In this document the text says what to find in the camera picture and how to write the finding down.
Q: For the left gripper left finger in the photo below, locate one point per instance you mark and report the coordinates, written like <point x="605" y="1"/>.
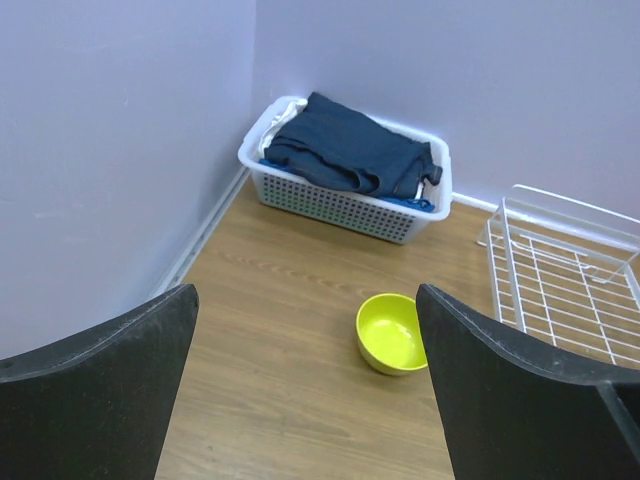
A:
<point x="97" y="404"/>

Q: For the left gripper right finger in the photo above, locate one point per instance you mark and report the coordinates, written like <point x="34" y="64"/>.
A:
<point x="515" y="407"/>

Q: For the lime green bowl front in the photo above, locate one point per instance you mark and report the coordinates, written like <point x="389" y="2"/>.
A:
<point x="389" y="336"/>

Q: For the blue cloth in basket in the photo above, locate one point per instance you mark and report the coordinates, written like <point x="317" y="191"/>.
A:
<point x="415" y="203"/>

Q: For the white plastic laundry basket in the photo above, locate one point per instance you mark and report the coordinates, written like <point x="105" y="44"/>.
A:
<point x="374" y="217"/>

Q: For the dark blue jeans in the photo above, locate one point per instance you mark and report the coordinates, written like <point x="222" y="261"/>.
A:
<point x="335" y="147"/>

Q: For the white cloth in basket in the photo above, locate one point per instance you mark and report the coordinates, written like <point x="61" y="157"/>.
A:
<point x="292" y="109"/>

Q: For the white wire dish rack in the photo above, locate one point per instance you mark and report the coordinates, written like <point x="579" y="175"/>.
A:
<point x="566" y="272"/>

